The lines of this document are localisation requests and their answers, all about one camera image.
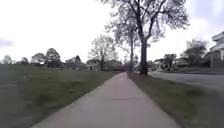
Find round-crowned bare tree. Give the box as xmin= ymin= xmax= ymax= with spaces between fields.
xmin=87 ymin=34 xmax=119 ymax=72

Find pale houses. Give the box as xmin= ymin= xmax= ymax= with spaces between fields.
xmin=153 ymin=56 xmax=192 ymax=72

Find small dark tree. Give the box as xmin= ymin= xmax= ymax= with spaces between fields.
xmin=163 ymin=53 xmax=178 ymax=69

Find wide grass field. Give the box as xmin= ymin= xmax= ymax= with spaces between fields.
xmin=0 ymin=64 xmax=119 ymax=128

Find distant row of trees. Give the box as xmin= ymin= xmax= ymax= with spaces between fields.
xmin=0 ymin=47 xmax=88 ymax=70

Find grass verge strip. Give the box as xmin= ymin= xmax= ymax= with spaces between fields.
xmin=127 ymin=71 xmax=224 ymax=128

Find large bare tree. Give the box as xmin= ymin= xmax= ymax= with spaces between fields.
xmin=99 ymin=0 xmax=191 ymax=76

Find grey concrete sidewalk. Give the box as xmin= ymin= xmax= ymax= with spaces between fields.
xmin=31 ymin=71 xmax=183 ymax=128

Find dark leafy tree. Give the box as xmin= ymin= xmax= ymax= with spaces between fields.
xmin=181 ymin=38 xmax=210 ymax=67

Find building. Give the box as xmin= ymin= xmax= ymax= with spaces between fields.
xmin=209 ymin=30 xmax=224 ymax=69

